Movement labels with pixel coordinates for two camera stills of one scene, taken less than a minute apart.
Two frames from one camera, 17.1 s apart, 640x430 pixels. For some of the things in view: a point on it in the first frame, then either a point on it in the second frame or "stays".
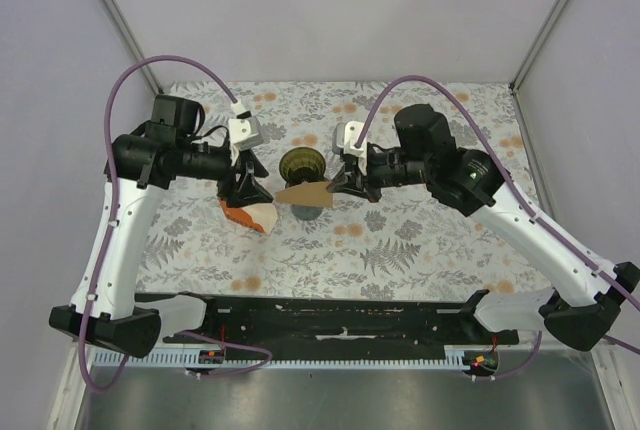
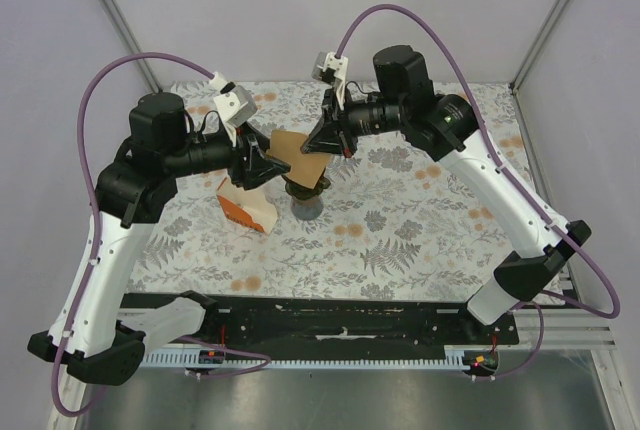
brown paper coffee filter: (307, 194) to (305, 168)
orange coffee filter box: (262, 216) stays
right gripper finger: (347, 169) to (324, 131)
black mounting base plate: (235, 322) stays
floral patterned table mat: (405, 245) stays
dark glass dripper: (302, 164) to (305, 193)
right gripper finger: (340, 187) to (322, 144)
